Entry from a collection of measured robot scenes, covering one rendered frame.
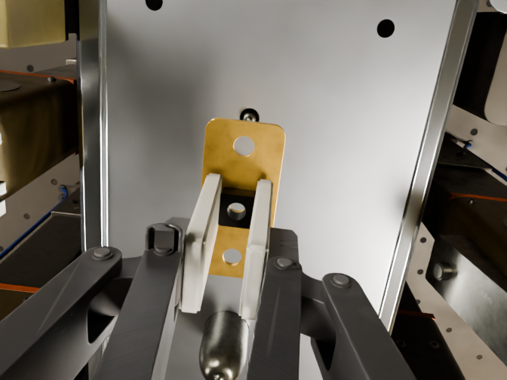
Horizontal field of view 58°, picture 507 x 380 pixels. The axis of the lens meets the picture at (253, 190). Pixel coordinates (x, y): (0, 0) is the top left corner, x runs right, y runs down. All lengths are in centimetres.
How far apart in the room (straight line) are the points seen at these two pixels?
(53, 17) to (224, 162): 12
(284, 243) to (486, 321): 16
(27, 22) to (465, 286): 28
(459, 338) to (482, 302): 48
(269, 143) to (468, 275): 16
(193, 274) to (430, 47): 19
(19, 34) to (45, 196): 46
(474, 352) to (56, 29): 71
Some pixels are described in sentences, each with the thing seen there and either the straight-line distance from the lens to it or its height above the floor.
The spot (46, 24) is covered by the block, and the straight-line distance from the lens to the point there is 27.
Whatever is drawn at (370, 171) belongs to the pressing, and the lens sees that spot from 29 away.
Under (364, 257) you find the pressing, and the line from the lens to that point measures 32.
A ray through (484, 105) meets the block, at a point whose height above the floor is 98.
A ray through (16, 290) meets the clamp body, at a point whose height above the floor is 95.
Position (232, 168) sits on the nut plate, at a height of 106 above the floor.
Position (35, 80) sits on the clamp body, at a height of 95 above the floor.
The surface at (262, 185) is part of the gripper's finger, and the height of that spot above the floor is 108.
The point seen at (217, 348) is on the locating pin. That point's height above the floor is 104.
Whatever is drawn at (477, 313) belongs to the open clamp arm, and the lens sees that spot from 31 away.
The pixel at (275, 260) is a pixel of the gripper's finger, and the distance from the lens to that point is 15.
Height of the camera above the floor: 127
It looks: 69 degrees down
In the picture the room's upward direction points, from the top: 173 degrees counter-clockwise
